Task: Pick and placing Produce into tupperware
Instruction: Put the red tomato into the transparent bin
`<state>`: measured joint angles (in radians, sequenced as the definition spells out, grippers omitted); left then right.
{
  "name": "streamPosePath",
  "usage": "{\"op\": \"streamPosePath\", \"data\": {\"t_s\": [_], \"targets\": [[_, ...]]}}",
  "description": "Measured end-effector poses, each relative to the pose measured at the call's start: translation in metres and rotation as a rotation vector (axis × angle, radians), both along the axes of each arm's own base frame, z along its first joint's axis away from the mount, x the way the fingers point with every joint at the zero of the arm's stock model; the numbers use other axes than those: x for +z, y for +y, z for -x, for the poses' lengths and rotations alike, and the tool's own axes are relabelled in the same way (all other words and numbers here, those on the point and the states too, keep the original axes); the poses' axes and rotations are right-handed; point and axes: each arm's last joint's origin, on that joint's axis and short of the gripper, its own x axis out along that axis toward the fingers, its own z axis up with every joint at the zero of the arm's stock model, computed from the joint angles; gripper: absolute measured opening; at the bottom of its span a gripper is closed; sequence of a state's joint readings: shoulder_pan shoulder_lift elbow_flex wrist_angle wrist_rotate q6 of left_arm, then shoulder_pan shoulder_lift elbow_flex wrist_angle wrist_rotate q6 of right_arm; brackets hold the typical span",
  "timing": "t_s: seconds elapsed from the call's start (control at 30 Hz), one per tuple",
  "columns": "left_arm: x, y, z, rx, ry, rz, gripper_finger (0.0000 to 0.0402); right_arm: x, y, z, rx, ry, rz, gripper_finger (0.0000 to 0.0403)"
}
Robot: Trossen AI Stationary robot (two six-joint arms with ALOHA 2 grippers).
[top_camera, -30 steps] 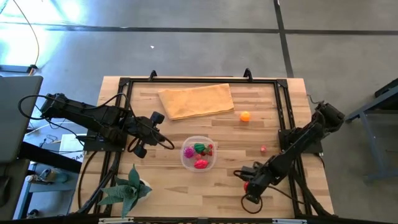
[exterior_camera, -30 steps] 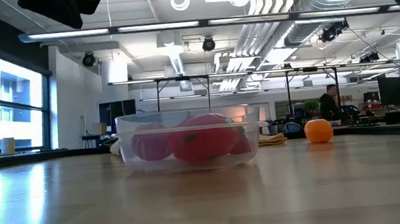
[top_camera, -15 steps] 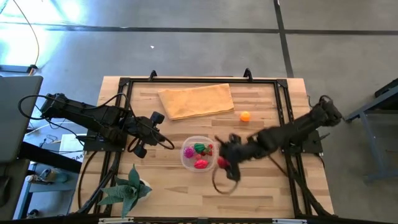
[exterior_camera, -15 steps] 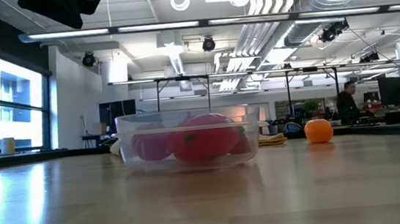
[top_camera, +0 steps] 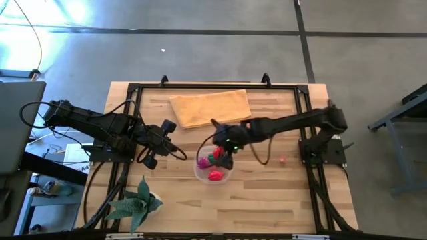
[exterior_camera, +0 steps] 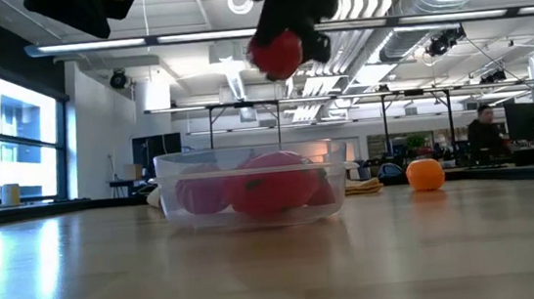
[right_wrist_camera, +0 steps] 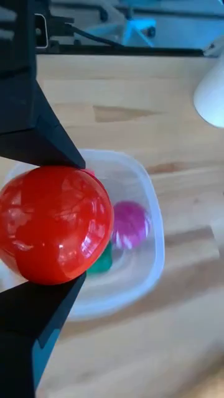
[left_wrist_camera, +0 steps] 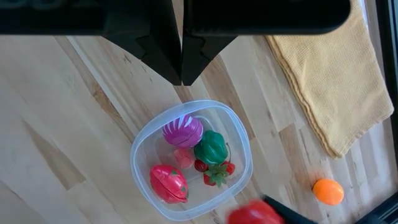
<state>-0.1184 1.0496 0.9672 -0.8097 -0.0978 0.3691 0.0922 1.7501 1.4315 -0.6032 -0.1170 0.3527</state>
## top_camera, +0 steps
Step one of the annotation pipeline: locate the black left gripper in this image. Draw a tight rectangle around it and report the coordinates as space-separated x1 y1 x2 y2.
133 119 178 170

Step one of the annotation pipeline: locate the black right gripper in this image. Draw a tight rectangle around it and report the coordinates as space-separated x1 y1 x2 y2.
211 118 250 171

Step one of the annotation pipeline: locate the red toy dragon fruit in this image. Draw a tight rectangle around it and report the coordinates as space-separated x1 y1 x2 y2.
207 170 225 182

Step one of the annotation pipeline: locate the clear plastic tupperware container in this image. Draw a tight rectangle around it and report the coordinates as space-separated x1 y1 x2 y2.
193 145 234 185

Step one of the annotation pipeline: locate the orange folded towel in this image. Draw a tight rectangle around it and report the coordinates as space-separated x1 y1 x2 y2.
169 89 253 130

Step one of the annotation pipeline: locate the green potted plant white pot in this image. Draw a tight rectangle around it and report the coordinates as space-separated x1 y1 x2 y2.
105 175 164 234

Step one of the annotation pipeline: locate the white paper box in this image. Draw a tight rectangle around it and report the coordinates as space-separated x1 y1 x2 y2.
63 143 98 175

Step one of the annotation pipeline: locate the silver label strip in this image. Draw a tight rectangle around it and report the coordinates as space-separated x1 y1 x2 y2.
105 233 144 240
292 234 330 240

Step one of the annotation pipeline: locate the black desk crossbar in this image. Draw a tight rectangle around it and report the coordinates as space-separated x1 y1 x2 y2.
19 151 88 187

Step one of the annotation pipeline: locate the small bottle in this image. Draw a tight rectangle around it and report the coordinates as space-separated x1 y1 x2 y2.
28 181 73 198

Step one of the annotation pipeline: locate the grey desk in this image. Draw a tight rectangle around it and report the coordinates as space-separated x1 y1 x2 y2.
0 81 47 176

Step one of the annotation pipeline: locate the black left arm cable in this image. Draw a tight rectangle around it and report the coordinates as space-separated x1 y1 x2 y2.
19 99 188 165

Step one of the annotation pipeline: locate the white floor cable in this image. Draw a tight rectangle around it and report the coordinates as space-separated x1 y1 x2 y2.
28 128 101 146

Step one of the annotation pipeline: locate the grey metal table frame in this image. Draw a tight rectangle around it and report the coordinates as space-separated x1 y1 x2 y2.
368 83 427 197

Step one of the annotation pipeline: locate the yellow floor cable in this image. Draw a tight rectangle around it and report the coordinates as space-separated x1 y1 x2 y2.
13 0 43 81

